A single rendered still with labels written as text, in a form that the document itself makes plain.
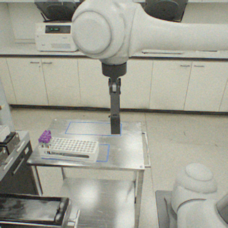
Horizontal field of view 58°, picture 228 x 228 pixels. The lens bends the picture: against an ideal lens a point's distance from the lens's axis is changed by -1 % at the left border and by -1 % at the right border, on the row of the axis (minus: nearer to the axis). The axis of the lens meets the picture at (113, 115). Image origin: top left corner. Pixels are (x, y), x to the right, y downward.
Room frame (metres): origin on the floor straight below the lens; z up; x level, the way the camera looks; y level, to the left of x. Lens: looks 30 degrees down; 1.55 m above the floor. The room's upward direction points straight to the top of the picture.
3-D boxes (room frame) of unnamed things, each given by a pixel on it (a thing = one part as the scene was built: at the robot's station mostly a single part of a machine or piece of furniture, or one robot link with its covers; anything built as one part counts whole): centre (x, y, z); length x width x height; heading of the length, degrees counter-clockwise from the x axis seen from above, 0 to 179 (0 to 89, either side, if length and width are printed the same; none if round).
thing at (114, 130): (0.55, -0.01, 1.20); 0.03 x 0.01 x 0.07; 89
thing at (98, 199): (1.00, 0.13, 0.41); 0.67 x 0.46 x 0.82; 86
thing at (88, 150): (0.87, 0.23, 0.85); 0.30 x 0.10 x 0.06; 82
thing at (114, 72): (0.61, 0.00, 1.34); 0.08 x 0.07 x 0.09; 179
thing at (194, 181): (0.58, -0.33, 0.87); 0.18 x 0.16 x 0.22; 171
